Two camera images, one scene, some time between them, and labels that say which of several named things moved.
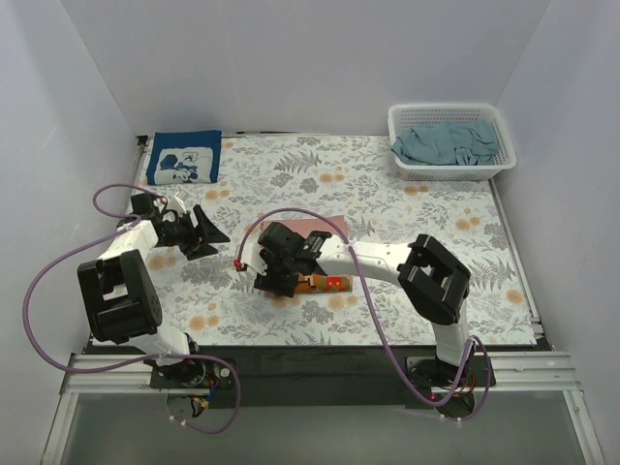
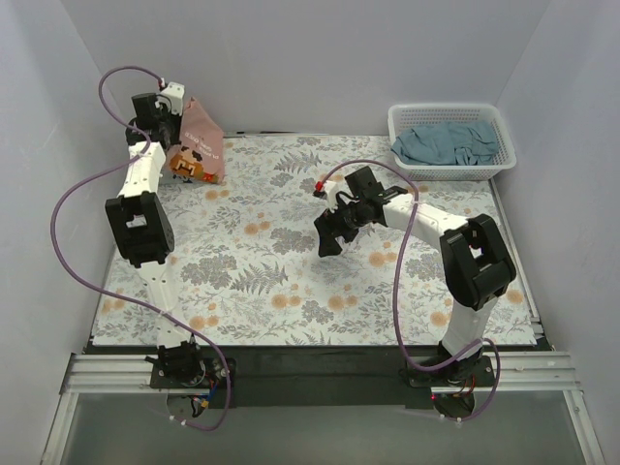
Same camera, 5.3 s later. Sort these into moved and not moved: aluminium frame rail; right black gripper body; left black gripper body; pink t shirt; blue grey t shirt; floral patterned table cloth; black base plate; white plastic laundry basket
Moved: left black gripper body; right black gripper body; pink t shirt
Not moved: white plastic laundry basket; blue grey t shirt; aluminium frame rail; black base plate; floral patterned table cloth
